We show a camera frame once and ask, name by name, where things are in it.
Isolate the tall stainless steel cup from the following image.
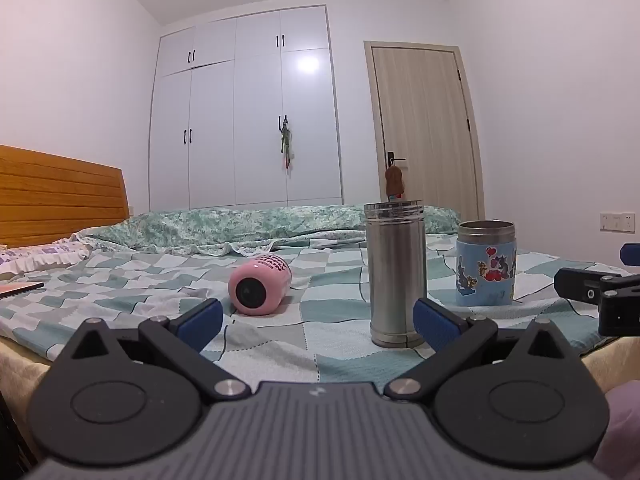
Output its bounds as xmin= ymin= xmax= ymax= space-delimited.
xmin=363 ymin=200 xmax=427 ymax=349

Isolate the purple cloth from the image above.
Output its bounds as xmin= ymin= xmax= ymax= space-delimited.
xmin=591 ymin=381 xmax=640 ymax=480

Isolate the pink cup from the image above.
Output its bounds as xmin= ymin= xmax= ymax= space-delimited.
xmin=228 ymin=254 xmax=293 ymax=317

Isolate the wooden headboard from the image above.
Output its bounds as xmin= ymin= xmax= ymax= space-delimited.
xmin=0 ymin=144 xmax=130 ymax=250

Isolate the light wooden door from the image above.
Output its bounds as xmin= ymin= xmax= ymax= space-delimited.
xmin=363 ymin=40 xmax=486 ymax=221

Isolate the brown gourd charm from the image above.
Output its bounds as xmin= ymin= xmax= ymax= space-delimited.
xmin=384 ymin=165 xmax=405 ymax=200

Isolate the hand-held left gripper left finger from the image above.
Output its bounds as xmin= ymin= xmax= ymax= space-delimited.
xmin=74 ymin=298 xmax=252 ymax=402

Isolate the white wall socket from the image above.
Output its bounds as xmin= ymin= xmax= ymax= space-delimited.
xmin=599 ymin=211 xmax=636 ymax=234

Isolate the green hanging ornament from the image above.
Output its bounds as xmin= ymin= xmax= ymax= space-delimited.
xmin=278 ymin=114 xmax=297 ymax=171

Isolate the green floral quilt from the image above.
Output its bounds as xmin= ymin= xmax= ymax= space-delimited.
xmin=74 ymin=203 xmax=462 ymax=257

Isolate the beige mattress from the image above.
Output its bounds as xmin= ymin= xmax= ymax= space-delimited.
xmin=0 ymin=332 xmax=640 ymax=461

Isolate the purple floral pillow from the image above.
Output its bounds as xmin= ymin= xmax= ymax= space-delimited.
xmin=0 ymin=240 xmax=92 ymax=282

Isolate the red book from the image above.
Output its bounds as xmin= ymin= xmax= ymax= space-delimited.
xmin=0 ymin=281 xmax=45 ymax=297

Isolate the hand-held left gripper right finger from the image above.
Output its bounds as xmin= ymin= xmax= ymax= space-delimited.
xmin=383 ymin=298 xmax=569 ymax=402

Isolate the white wardrobe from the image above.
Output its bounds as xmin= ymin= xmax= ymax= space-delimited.
xmin=148 ymin=4 xmax=344 ymax=211

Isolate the blue cartoon steel cup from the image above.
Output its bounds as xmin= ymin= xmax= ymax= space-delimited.
xmin=455 ymin=219 xmax=517 ymax=308

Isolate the checkered bed sheet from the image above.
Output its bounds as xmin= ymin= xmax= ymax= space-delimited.
xmin=0 ymin=232 xmax=632 ymax=392

